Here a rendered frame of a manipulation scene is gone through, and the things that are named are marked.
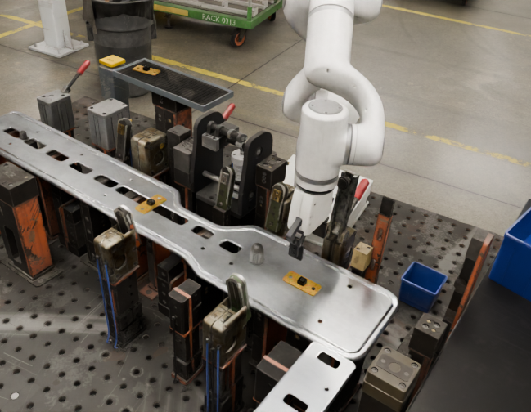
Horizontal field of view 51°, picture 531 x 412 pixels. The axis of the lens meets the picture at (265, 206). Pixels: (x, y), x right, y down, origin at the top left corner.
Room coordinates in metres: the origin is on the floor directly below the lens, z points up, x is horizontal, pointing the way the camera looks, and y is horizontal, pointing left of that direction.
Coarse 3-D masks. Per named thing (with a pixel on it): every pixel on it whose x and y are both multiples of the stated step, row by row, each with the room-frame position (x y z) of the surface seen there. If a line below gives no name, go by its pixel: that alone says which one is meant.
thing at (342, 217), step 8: (344, 176) 1.04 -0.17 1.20; (352, 176) 1.03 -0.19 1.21; (344, 184) 1.00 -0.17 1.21; (352, 184) 1.02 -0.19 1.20; (344, 192) 1.03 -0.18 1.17; (352, 192) 1.02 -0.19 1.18; (336, 200) 1.03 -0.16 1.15; (344, 200) 1.03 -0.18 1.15; (352, 200) 1.02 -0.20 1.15; (336, 208) 1.03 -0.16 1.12; (344, 208) 1.01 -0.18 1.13; (336, 216) 1.03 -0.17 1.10; (344, 216) 1.01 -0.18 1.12; (344, 224) 1.01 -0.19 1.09; (328, 232) 1.02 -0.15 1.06
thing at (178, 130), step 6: (180, 126) 1.41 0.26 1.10; (168, 132) 1.38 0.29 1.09; (174, 132) 1.37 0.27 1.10; (180, 132) 1.37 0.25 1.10; (186, 132) 1.38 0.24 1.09; (168, 138) 1.38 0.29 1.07; (174, 138) 1.36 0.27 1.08; (180, 138) 1.36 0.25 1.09; (186, 138) 1.38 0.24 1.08; (168, 144) 1.38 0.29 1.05; (174, 144) 1.36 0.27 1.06; (174, 186) 1.37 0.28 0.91; (174, 216) 1.38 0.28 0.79
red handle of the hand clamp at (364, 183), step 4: (364, 180) 1.11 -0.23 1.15; (360, 184) 1.11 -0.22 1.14; (364, 184) 1.11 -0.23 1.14; (368, 184) 1.11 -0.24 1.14; (360, 188) 1.10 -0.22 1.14; (364, 188) 1.10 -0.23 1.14; (356, 192) 1.09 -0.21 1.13; (360, 192) 1.09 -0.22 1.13; (356, 196) 1.08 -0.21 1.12; (360, 196) 1.08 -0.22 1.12; (356, 200) 1.08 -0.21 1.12; (352, 204) 1.07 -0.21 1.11; (356, 204) 1.07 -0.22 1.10; (352, 208) 1.06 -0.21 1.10; (336, 224) 1.03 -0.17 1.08; (340, 224) 1.03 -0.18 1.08; (336, 228) 1.02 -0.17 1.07; (332, 232) 1.01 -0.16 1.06; (336, 232) 1.01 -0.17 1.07
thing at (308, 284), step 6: (288, 276) 0.92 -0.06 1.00; (294, 276) 0.92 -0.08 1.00; (300, 276) 0.91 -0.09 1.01; (288, 282) 0.90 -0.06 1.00; (294, 282) 0.90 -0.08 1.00; (300, 282) 0.89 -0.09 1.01; (306, 282) 0.90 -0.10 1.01; (312, 282) 0.91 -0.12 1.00; (300, 288) 0.88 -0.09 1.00; (306, 288) 0.89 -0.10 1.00; (318, 288) 0.89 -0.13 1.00; (312, 294) 0.87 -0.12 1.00
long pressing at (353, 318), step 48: (0, 144) 1.40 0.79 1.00; (48, 144) 1.42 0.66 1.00; (96, 192) 1.19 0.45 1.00; (144, 192) 1.21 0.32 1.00; (192, 240) 1.02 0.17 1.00; (240, 240) 1.04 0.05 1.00; (288, 288) 0.89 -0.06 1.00; (336, 288) 0.90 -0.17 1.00; (384, 288) 0.90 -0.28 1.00; (336, 336) 0.76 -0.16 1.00
